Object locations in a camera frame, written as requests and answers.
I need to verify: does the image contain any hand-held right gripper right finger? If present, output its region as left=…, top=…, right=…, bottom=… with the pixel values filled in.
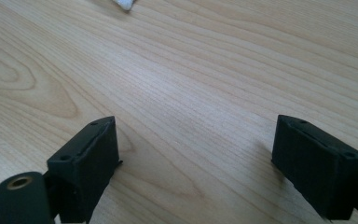
left=270, top=114, right=358, bottom=221

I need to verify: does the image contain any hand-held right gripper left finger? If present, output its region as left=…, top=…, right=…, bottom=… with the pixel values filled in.
left=46, top=116, right=124, bottom=224

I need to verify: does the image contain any white towel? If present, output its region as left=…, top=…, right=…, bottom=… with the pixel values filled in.
left=111, top=0, right=137, bottom=12

